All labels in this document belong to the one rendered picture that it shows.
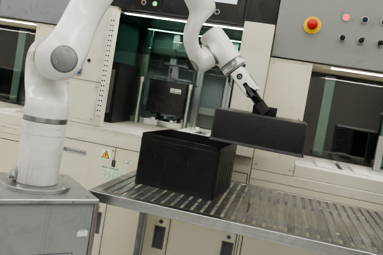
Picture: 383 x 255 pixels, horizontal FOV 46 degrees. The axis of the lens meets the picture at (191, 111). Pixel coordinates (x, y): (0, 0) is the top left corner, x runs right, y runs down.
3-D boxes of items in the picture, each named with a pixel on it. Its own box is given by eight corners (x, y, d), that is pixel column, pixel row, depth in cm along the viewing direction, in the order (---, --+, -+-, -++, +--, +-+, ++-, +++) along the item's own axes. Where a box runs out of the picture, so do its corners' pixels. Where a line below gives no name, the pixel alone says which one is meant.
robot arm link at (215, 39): (221, 66, 148) (243, 52, 150) (198, 34, 150) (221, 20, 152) (216, 74, 156) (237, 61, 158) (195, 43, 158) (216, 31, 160)
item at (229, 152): (162, 171, 178) (169, 128, 177) (230, 187, 170) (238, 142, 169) (133, 182, 151) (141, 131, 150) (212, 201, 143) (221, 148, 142)
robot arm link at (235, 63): (239, 54, 148) (244, 61, 148) (242, 57, 157) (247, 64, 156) (218, 69, 150) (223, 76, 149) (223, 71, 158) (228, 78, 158)
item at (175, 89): (141, 116, 248) (150, 60, 246) (151, 116, 268) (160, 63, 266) (184, 124, 243) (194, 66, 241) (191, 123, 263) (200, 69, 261)
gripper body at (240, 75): (241, 60, 147) (261, 87, 146) (245, 62, 157) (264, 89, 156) (223, 73, 149) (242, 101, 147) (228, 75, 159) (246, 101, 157)
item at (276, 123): (207, 139, 141) (214, 98, 140) (223, 133, 169) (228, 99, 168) (303, 158, 134) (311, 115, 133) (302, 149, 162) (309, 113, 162)
